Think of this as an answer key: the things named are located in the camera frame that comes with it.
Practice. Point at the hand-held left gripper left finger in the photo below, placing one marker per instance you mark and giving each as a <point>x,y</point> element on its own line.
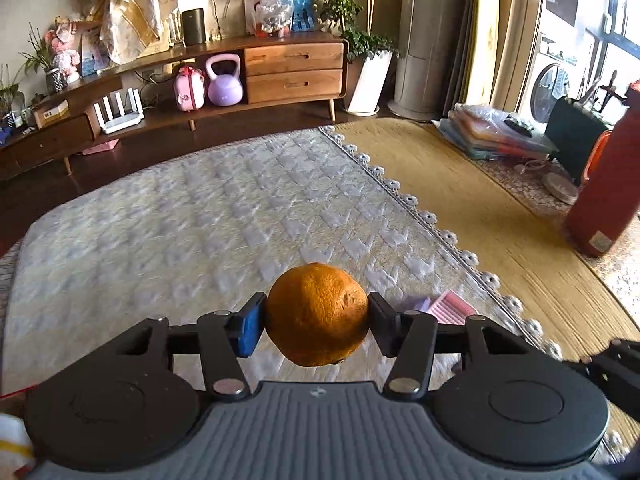
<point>248,332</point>

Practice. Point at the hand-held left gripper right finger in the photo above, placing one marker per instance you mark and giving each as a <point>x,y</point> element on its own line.
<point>382,330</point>

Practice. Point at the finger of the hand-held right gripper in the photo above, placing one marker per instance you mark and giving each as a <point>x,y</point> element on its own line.
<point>617,365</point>

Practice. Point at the orange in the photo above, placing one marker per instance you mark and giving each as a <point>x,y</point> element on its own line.
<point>315,315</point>

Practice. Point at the white yellow can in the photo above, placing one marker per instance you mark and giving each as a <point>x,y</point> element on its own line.
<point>12,440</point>

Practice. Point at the purple toy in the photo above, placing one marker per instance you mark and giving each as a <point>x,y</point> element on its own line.
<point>416,305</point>

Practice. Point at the pink ribbed box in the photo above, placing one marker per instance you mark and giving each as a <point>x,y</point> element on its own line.
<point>450,307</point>

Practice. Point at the quilted grey mat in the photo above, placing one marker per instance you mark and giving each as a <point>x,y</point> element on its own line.
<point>200,220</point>

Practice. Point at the yellow woven floor mat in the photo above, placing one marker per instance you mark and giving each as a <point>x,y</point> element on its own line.
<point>500,220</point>

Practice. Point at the white round disc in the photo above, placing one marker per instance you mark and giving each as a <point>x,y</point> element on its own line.
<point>561,189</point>

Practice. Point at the red water bottle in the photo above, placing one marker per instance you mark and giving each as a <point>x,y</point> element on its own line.
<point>605,180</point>

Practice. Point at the stack of folded cloths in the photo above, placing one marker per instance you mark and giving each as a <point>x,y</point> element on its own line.
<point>490,137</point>

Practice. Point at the black bag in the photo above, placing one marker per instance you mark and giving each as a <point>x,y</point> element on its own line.
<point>575,135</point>

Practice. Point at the flat pink box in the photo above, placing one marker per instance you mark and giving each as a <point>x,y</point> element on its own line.
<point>101,147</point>

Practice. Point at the purple kettlebell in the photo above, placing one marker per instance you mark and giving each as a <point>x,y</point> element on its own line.
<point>225,87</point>

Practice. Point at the black remote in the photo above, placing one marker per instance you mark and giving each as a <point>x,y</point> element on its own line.
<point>519,125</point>

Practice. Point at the pink toy case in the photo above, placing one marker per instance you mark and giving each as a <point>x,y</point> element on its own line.
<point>190,90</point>

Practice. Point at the green plant white pot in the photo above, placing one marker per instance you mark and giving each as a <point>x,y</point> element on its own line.
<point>367,80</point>

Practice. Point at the white router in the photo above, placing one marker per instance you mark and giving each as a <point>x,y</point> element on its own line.
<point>120,117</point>

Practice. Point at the wooden tv cabinet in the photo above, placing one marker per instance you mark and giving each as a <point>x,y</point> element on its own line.
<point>295,75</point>

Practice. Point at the brown white flat box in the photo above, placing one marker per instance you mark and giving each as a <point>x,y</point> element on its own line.
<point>52,114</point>

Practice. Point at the beige tower air conditioner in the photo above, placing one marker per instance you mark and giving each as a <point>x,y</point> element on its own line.
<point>435,40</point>

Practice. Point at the black speaker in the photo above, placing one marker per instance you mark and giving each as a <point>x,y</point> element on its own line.
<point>193,27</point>

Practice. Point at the blue picture card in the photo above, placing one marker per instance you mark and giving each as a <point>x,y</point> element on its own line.
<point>94,52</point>

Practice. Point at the clear plastic bag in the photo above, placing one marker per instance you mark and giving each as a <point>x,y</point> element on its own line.
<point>274,12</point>

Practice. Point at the beige curtain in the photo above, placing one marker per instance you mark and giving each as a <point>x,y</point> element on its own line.
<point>500,30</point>

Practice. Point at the plant in patterned pot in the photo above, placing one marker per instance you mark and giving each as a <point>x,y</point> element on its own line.
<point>47,72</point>

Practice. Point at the thin leafed potted plant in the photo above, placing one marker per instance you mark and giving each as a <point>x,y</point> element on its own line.
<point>10,95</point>

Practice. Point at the pink plush doll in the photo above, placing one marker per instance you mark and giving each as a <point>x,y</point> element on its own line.
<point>64,50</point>

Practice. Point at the patterned cream cloth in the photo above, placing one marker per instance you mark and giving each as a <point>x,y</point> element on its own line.
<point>140,5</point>

